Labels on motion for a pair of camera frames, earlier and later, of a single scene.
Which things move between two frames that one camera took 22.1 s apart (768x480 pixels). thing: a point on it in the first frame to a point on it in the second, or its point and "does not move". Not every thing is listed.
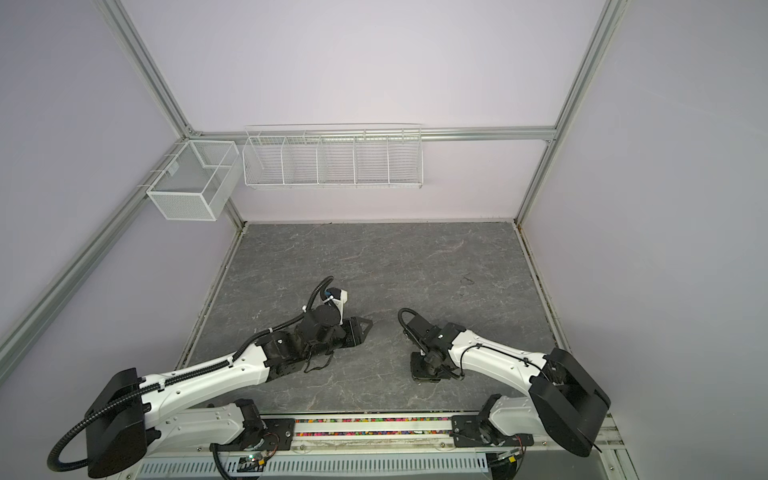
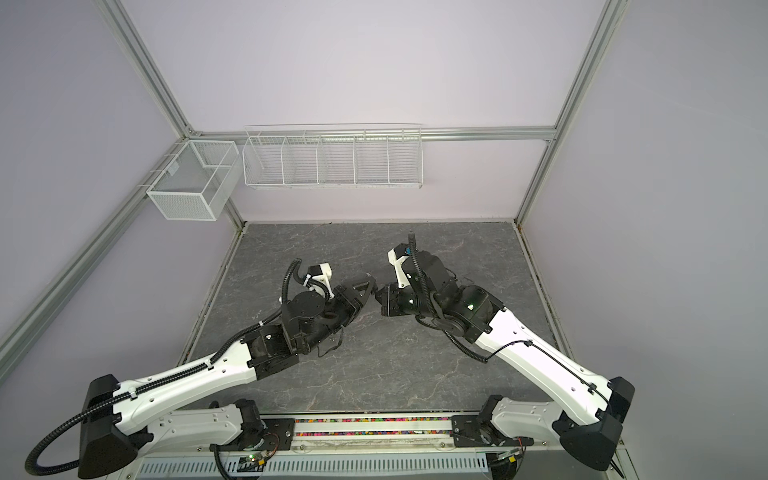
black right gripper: [417, 372] to [392, 303]
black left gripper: [354, 332] to [350, 296]
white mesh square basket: [196, 182] does not move
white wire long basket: [334, 156] does not move
